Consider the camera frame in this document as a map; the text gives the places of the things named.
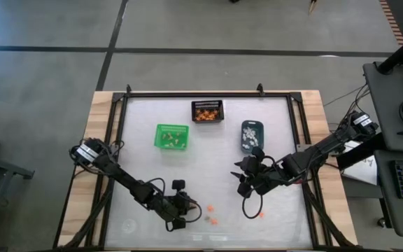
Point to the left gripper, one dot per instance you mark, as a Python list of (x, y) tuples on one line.
[(175, 210)]

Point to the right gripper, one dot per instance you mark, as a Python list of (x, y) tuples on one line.
[(261, 175)]

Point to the yellow pointed object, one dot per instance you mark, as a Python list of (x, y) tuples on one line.
[(312, 6)]

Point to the black monitor pole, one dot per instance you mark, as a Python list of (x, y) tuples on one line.
[(397, 56)]

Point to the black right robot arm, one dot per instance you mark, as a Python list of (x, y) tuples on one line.
[(327, 147)]

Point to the white paper sheet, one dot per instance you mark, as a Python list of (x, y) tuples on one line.
[(362, 171)]

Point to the black plastic basket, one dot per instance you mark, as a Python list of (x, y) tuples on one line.
[(206, 104)]

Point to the black corner bracket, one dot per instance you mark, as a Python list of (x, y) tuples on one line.
[(118, 97), (296, 96)]

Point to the teal plastic bin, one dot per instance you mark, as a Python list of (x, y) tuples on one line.
[(260, 127)]

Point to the dark work desk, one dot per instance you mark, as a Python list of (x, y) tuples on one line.
[(387, 115)]

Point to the green plastic basket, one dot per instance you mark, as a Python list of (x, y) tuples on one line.
[(157, 146)]

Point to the black diagonal frame strut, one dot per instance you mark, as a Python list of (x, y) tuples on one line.
[(86, 217), (327, 217)]

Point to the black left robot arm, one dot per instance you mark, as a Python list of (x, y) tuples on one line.
[(124, 178)]

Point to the black striped floor mat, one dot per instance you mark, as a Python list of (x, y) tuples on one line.
[(392, 21)]

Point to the black slanted desk bar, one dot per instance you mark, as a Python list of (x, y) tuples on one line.
[(359, 154)]

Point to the wooden board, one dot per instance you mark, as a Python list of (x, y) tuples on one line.
[(313, 115)]

